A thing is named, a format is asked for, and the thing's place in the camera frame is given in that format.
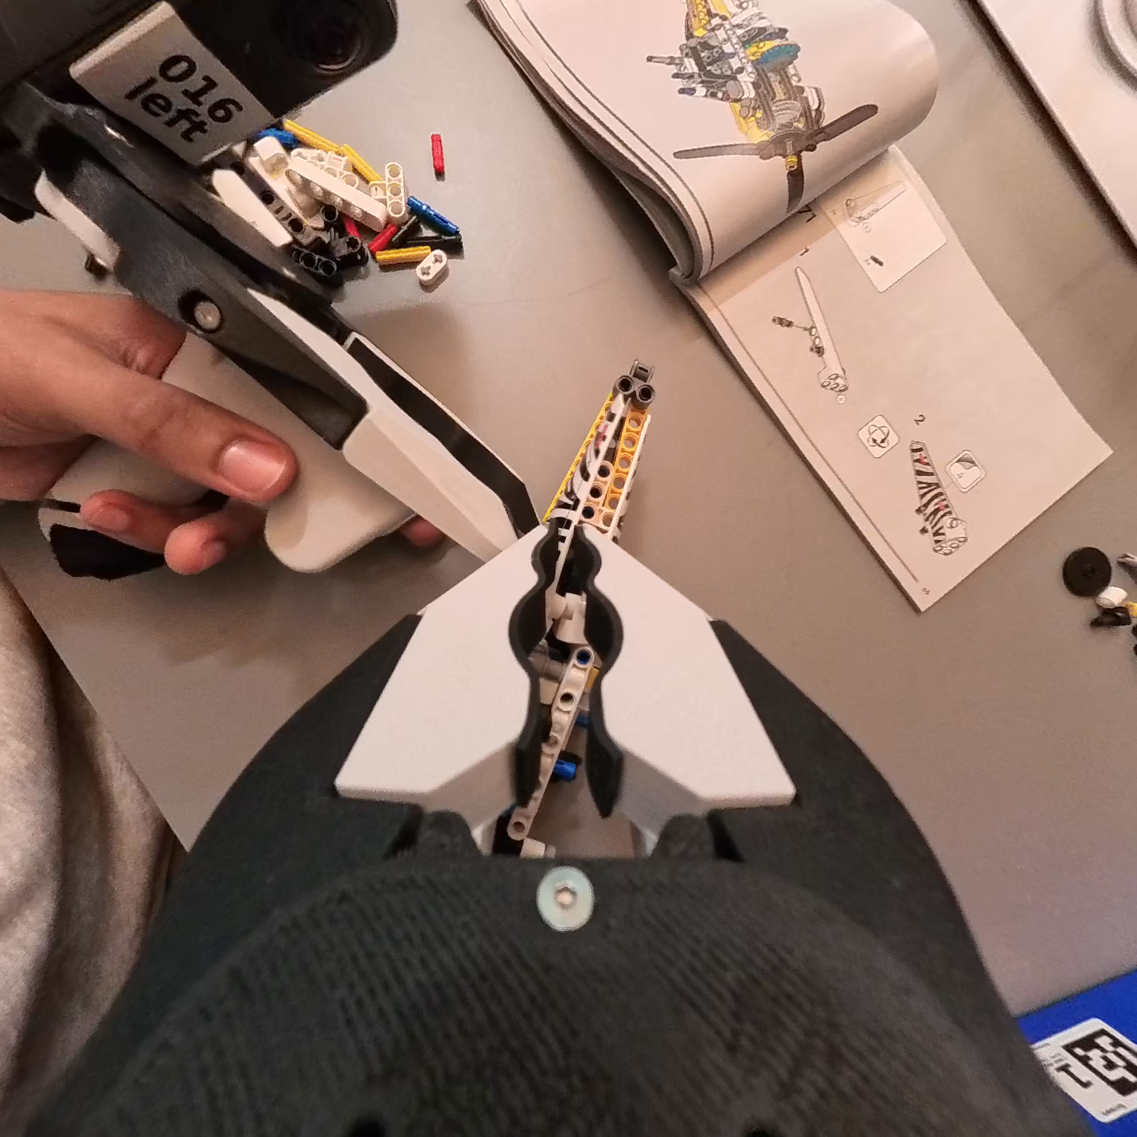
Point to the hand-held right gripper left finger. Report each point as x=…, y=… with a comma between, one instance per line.
x=446, y=695

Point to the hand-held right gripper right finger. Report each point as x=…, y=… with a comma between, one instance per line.
x=694, y=711

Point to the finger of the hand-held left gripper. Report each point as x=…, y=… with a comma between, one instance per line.
x=300, y=317
x=418, y=462

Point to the lego plane model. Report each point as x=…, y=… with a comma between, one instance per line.
x=613, y=454

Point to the large pile of lego pieces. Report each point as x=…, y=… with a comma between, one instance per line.
x=339, y=206

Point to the small cluster of lego pieces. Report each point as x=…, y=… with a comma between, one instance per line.
x=1088, y=573

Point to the lego instruction booklet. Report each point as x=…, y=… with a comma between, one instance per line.
x=800, y=223

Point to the person's left hand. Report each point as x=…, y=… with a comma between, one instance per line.
x=82, y=402

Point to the blue plastic bin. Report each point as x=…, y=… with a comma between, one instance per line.
x=1036, y=1033

